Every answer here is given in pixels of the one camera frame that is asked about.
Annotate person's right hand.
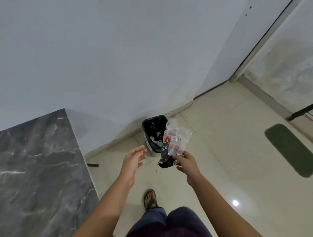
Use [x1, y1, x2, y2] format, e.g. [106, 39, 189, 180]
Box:
[172, 150, 201, 186]

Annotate person's foot in sandal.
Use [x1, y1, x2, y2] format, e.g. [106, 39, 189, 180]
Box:
[143, 189, 158, 211]

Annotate person's blue trousers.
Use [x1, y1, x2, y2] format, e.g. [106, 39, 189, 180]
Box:
[126, 206, 213, 237]

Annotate green floor mat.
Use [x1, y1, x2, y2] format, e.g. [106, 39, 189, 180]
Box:
[264, 123, 313, 178]

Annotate trash bin with black liner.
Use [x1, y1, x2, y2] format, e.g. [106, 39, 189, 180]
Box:
[142, 115, 169, 157]

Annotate Dove tissue plastic packet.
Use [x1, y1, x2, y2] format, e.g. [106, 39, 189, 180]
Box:
[157, 119, 192, 169]

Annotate person's left hand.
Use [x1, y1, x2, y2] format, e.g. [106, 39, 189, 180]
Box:
[120, 145, 148, 187]

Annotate black metal bar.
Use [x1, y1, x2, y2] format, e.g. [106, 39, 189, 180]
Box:
[286, 104, 313, 122]

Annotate white door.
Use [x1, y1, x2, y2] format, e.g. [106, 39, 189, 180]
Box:
[243, 0, 313, 115]

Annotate person's left forearm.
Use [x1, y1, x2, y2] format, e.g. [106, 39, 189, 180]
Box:
[73, 175, 136, 237]

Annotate person's right forearm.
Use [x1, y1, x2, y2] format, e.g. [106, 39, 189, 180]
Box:
[187, 174, 263, 237]

